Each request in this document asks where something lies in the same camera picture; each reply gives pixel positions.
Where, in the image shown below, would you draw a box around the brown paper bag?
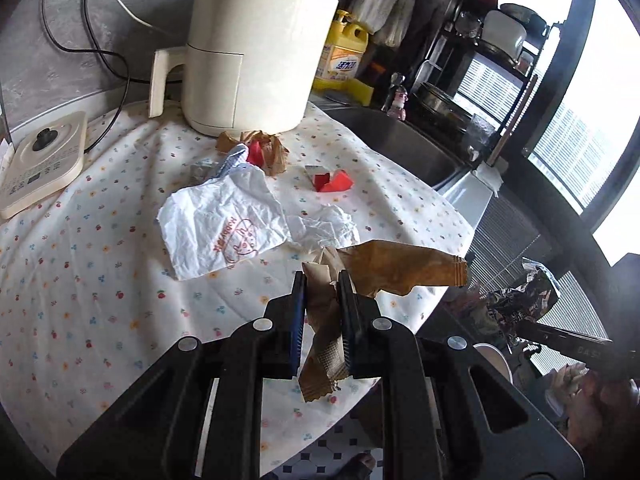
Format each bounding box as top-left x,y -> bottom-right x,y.
298,240 -> 468,402

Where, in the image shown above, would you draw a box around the white tissue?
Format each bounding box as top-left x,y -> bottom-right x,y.
286,205 -> 360,252

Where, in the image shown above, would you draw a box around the silver foil snack bag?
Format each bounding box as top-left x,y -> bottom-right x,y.
487,258 -> 560,334

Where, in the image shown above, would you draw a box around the white printed paper bag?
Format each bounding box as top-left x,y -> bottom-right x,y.
156,164 -> 290,281

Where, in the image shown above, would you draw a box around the red carton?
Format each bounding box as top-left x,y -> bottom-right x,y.
305,166 -> 354,193

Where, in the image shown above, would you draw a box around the red paper piece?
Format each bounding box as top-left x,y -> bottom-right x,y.
247,140 -> 265,168

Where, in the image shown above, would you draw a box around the silver pill blister pack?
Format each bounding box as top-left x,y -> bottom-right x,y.
190,157 -> 219,185

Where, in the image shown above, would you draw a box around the paper trash bucket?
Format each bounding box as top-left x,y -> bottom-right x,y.
473,342 -> 513,384

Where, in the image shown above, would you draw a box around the person's right hand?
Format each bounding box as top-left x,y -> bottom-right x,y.
551,364 -> 639,460

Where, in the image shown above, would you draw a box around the person's left foot sandal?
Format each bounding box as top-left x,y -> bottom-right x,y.
332,453 -> 376,480

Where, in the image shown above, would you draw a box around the floral white tablecloth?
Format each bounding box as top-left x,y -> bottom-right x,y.
1,103 -> 474,469

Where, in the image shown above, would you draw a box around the brown paper wrapper by fryer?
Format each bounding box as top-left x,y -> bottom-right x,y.
216,130 -> 288,177

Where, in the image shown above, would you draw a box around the stainless steel sink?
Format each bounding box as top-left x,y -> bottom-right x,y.
321,106 -> 469,191

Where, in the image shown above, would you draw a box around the white cloth on counter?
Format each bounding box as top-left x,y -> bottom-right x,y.
472,162 -> 503,198

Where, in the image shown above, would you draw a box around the small pink bottle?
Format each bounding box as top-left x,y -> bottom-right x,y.
382,73 -> 408,122

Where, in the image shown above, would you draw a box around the yellow sponge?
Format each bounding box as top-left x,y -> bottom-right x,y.
312,79 -> 374,107

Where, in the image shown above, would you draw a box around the wooden cutting board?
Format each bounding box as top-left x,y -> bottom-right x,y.
486,74 -> 538,167

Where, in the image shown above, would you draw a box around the steel pot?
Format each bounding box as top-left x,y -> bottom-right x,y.
414,82 -> 472,129

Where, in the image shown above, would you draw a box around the yellow detergent bottle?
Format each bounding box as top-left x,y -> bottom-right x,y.
314,10 -> 369,90

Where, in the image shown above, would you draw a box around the cream air fryer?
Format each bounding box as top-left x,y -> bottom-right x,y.
149,0 -> 338,136

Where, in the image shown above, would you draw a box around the hanging plastic bags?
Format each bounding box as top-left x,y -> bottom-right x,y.
348,0 -> 416,49

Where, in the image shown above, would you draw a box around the black dish rack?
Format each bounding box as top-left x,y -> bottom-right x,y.
411,0 -> 550,145

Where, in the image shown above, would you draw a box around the black power cable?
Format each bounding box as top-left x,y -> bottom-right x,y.
39,0 -> 187,155

